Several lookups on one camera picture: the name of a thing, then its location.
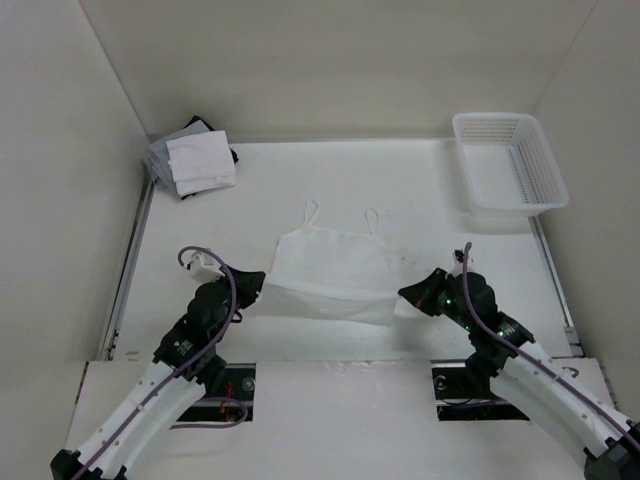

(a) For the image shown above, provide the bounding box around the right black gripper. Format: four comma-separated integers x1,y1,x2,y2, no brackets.
398,267,474,331

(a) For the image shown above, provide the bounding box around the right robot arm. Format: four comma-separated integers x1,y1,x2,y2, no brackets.
398,269,639,479

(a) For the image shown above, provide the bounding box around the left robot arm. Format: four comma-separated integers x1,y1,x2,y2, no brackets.
50,267,266,479

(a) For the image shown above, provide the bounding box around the folded grey tank top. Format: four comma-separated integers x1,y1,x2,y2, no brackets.
144,126,201,196

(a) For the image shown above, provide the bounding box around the folded black tank top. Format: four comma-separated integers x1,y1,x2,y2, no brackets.
184,116,239,164

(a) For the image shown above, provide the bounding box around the white plastic basket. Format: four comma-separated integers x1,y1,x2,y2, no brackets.
452,112,569,218

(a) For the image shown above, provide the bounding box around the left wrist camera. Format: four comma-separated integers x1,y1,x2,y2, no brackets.
187,251,223,284

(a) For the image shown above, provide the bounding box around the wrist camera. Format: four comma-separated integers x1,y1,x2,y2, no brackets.
187,251,223,284
449,249,475,277

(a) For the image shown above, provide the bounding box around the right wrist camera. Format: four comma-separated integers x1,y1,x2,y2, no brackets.
449,249,475,277

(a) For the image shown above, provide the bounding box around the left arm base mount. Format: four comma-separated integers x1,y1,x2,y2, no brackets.
177,363,257,426

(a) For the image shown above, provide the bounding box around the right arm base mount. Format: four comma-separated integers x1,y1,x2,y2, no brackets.
431,362,529,421

